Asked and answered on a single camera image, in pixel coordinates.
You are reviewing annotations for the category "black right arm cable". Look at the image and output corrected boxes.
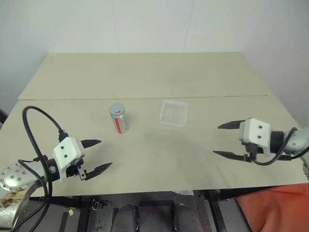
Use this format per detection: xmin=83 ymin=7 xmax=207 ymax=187
xmin=250 ymin=127 xmax=309 ymax=166

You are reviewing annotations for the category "clear square plastic container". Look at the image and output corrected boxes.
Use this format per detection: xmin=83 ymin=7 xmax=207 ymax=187
xmin=159 ymin=99 xmax=189 ymax=128

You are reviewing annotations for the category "dark rounded shape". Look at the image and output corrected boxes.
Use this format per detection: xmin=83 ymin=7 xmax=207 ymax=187
xmin=115 ymin=203 xmax=140 ymax=232
xmin=173 ymin=203 xmax=194 ymax=232

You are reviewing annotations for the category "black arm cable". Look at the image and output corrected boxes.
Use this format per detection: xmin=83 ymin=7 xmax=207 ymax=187
xmin=250 ymin=127 xmax=309 ymax=166
xmin=9 ymin=105 xmax=70 ymax=229

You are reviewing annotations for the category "orange red sheet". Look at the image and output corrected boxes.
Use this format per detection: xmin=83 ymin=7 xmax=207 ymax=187
xmin=235 ymin=182 xmax=309 ymax=232

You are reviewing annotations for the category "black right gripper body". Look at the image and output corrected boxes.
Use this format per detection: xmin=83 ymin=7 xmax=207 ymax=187
xmin=240 ymin=141 xmax=265 ymax=162

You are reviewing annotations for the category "silver red can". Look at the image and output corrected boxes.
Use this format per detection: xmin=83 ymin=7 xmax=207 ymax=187
xmin=109 ymin=103 xmax=129 ymax=135

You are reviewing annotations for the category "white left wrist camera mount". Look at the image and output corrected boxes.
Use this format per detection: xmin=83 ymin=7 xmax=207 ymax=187
xmin=53 ymin=136 xmax=85 ymax=183

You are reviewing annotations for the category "black metal table frame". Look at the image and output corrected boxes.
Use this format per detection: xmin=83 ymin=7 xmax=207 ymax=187
xmin=28 ymin=186 xmax=243 ymax=232

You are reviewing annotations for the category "dark shape with metal buckle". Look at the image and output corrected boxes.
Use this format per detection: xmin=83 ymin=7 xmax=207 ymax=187
xmin=87 ymin=198 xmax=113 ymax=232

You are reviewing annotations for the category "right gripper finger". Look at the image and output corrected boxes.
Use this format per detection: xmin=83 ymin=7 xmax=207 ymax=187
xmin=217 ymin=119 xmax=246 ymax=131
xmin=212 ymin=150 xmax=247 ymax=162

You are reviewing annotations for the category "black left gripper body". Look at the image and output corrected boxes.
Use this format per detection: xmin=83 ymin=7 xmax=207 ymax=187
xmin=64 ymin=157 xmax=88 ymax=181

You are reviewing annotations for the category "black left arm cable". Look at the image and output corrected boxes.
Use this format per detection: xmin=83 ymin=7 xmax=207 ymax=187
xmin=9 ymin=105 xmax=70 ymax=229

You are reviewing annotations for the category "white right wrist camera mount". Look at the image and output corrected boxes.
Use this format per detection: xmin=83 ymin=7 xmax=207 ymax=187
xmin=238 ymin=117 xmax=272 ymax=158

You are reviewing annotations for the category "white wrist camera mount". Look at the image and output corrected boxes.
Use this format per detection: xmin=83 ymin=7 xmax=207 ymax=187
xmin=53 ymin=136 xmax=85 ymax=183
xmin=238 ymin=117 xmax=272 ymax=158

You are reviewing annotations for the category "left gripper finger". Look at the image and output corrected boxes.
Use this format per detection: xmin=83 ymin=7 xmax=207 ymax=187
xmin=80 ymin=139 xmax=102 ymax=150
xmin=85 ymin=162 xmax=113 ymax=182

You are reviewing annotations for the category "black object at wall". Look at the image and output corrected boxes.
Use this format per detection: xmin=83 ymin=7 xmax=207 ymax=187
xmin=0 ymin=108 xmax=9 ymax=131

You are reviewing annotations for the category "grey plastic jar lid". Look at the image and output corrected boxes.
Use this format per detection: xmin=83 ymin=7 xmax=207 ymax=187
xmin=109 ymin=103 xmax=125 ymax=116

